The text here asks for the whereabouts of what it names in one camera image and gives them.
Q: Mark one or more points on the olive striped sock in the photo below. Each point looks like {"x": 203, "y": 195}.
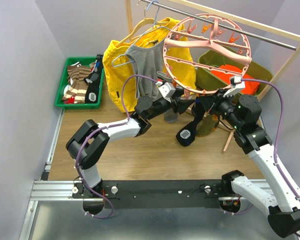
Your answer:
{"x": 208, "y": 125}

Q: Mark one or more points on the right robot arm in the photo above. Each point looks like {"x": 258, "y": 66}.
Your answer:
{"x": 282, "y": 207}

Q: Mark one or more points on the orange cloth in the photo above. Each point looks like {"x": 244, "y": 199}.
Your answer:
{"x": 251, "y": 87}

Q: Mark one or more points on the black patterned sock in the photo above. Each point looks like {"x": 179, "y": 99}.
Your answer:
{"x": 93, "y": 80}
{"x": 187, "y": 134}

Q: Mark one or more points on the pink round clip hanger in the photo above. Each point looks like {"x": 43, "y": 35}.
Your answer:
{"x": 181, "y": 36}

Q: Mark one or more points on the metal hanging rail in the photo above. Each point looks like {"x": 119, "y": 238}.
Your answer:
{"x": 264, "y": 39}

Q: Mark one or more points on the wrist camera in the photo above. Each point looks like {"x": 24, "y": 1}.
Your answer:
{"x": 166, "y": 90}
{"x": 236, "y": 86}

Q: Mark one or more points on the brown striped sock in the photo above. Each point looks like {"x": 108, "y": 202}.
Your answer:
{"x": 78, "y": 88}

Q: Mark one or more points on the yellow shorts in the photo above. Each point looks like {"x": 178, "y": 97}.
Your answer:
{"x": 121, "y": 80}

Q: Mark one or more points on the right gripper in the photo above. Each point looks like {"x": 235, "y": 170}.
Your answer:
{"x": 211, "y": 102}

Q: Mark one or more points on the olive green plastic bin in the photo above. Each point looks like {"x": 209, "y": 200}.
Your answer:
{"x": 212, "y": 80}

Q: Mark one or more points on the green plastic tray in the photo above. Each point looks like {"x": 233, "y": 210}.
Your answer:
{"x": 65, "y": 84}

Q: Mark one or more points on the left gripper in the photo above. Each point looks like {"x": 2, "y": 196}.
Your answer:
{"x": 182, "y": 105}

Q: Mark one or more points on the wooden clothes hanger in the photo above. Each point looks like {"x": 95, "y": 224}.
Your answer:
{"x": 155, "y": 25}

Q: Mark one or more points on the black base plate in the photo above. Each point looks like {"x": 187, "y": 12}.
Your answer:
{"x": 155, "y": 194}

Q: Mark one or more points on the grey tank top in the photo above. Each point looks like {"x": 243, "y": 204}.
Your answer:
{"x": 146, "y": 62}

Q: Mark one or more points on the grey striped sock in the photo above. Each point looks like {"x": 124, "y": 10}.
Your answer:
{"x": 169, "y": 116}

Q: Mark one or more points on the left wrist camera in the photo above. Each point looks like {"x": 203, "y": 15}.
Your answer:
{"x": 166, "y": 90}

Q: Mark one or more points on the blue wire hanger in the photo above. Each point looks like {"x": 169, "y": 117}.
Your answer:
{"x": 121, "y": 55}

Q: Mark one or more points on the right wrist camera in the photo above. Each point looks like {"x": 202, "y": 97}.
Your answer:
{"x": 236, "y": 86}

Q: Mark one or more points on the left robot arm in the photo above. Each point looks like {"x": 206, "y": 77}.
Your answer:
{"x": 88, "y": 143}

